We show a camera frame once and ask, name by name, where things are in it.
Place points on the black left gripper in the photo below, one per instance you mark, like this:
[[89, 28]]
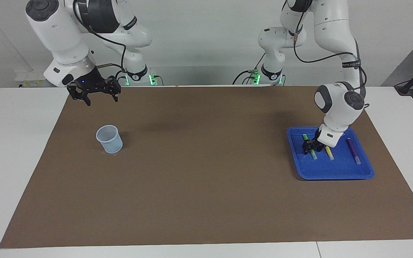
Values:
[[314, 142]]

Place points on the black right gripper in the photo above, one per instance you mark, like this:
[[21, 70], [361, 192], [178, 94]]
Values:
[[93, 82]]

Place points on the green pen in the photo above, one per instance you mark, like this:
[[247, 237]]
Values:
[[314, 154]]

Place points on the yellow pen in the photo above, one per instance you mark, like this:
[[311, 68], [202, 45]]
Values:
[[330, 153]]

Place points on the purple pen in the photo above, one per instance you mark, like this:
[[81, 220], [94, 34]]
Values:
[[353, 150]]

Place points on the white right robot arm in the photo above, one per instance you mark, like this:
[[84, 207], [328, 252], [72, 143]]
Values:
[[63, 36]]

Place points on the blue plastic tray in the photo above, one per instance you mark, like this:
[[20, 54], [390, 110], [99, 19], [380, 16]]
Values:
[[330, 168]]

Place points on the translucent plastic cup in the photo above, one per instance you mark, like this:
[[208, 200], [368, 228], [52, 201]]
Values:
[[109, 141]]

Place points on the white power strip box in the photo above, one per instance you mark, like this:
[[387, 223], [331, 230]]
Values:
[[31, 79]]

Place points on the brown table mat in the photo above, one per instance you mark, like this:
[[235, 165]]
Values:
[[206, 186]]

